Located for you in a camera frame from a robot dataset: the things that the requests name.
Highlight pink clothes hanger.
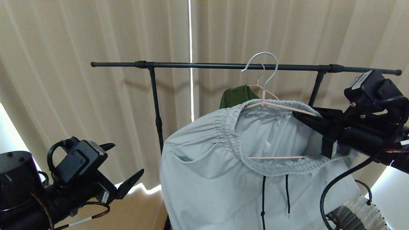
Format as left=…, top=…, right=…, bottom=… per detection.
left=241, top=52, right=317, bottom=159
left=248, top=64, right=280, bottom=101

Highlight black clothes rack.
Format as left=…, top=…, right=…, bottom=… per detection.
left=90, top=61, right=402, bottom=230

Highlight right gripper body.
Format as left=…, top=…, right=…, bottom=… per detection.
left=321, top=109, right=400, bottom=159

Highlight beige curtain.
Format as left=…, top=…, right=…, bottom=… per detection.
left=0, top=0, right=409, bottom=192

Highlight green printed t-shirt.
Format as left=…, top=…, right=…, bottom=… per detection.
left=220, top=85, right=260, bottom=109

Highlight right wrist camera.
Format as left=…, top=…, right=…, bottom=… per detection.
left=343, top=70, right=409, bottom=120

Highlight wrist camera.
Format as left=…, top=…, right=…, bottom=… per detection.
left=47, top=137, right=108, bottom=186
left=343, top=70, right=409, bottom=120

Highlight white laundry basket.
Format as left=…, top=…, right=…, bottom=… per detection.
left=316, top=180, right=391, bottom=230

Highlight pale grey shorts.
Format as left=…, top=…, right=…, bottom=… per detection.
left=160, top=99, right=361, bottom=230

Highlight black cable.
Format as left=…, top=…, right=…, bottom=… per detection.
left=30, top=171, right=55, bottom=230
left=320, top=95, right=409, bottom=230

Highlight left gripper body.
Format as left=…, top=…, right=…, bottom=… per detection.
left=45, top=172, right=118, bottom=226

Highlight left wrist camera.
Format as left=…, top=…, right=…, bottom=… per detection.
left=47, top=137, right=108, bottom=186

